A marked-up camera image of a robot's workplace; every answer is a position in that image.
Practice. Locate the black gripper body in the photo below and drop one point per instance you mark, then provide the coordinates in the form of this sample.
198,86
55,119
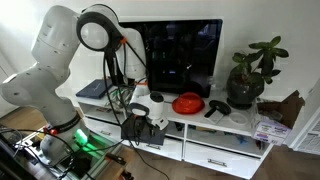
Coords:
149,124

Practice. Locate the grey box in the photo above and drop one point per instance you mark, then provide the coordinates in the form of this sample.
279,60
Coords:
143,137

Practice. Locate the metal robot base platform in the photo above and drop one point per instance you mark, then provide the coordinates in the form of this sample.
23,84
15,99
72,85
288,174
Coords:
96,160

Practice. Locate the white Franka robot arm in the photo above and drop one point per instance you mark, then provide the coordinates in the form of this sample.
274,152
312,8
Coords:
43,83

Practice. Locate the white shelf cabinet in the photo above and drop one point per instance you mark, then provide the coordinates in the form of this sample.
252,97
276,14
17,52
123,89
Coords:
200,153

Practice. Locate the white box purple labels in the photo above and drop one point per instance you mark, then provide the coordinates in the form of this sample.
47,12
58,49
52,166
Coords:
270,131

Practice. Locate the brown cardboard box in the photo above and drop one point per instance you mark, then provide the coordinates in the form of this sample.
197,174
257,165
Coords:
286,110

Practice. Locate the green white item pile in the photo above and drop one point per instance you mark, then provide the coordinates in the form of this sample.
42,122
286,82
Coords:
124,95

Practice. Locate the red bowl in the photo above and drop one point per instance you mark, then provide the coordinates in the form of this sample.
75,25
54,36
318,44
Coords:
188,103

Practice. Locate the blue flat book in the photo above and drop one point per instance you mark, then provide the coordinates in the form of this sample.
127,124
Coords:
94,88

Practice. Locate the white flat card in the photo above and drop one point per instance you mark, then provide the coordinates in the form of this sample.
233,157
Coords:
216,118

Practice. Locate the green glowing base light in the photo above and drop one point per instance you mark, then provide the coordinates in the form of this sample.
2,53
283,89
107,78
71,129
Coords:
81,137

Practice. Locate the black flat screen monitor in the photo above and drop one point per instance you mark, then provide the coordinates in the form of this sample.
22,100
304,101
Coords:
180,53

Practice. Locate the small white bowl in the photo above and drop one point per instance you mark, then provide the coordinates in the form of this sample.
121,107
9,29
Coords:
238,118

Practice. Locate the green plant in dark pot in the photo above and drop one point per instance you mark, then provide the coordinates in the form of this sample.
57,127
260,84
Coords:
245,86

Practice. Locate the white slatted vent panel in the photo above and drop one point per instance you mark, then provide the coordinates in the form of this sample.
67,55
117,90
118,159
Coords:
308,141

